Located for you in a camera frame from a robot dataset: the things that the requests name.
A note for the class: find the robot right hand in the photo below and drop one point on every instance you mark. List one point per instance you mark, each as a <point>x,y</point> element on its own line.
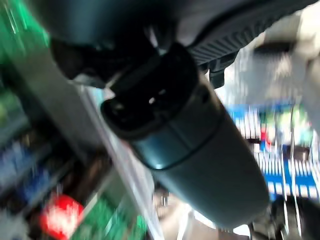
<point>200,162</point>

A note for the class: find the blue plastic shopping basket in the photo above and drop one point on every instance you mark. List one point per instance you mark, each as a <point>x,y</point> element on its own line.
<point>275,187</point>

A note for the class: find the cola bottle red cap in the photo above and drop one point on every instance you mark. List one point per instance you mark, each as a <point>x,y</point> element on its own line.
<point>62,216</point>

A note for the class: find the dark metal shelf board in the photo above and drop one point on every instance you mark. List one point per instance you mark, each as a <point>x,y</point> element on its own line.
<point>50,95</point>

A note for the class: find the green snack bag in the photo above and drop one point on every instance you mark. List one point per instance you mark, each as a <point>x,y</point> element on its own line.
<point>22,27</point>

